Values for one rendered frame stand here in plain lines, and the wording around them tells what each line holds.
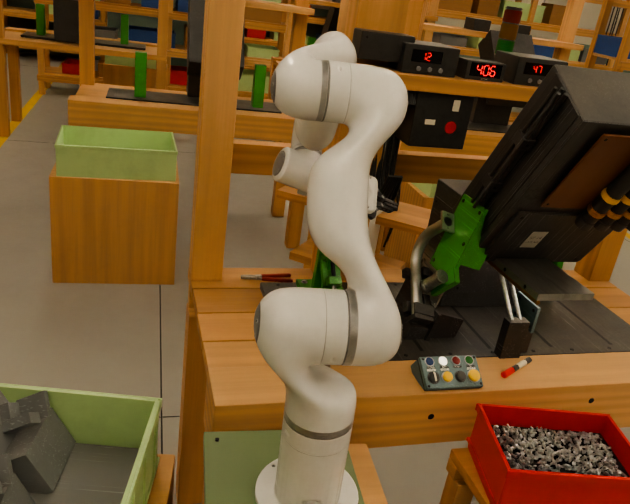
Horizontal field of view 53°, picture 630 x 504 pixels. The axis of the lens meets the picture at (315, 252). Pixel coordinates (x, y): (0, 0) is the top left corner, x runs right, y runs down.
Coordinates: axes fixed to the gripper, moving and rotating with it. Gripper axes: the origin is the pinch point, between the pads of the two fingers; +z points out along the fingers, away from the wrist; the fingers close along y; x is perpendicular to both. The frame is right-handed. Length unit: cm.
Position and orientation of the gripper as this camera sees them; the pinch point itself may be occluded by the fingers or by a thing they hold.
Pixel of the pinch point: (387, 205)
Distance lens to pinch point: 161.8
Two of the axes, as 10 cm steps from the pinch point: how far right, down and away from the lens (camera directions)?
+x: -5.1, 3.0, 8.1
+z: 8.5, 2.8, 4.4
